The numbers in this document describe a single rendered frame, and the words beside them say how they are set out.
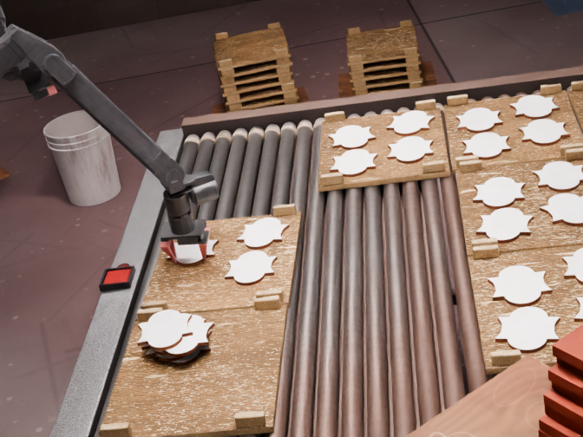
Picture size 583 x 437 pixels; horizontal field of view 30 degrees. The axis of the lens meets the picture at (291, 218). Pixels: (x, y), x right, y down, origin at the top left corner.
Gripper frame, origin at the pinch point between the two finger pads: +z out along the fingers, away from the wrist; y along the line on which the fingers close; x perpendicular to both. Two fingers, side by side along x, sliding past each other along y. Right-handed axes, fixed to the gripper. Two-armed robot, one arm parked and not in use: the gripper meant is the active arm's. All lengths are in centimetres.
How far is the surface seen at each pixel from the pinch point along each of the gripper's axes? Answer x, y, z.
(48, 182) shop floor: 231, -129, 124
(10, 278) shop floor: 144, -120, 115
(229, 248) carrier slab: 4.8, 9.0, 1.3
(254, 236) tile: 7.9, 15.1, 0.4
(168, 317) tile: -30.7, 1.2, -7.7
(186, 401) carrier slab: -53, 8, -4
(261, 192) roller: 35.1, 13.6, 5.7
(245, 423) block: -62, 21, -7
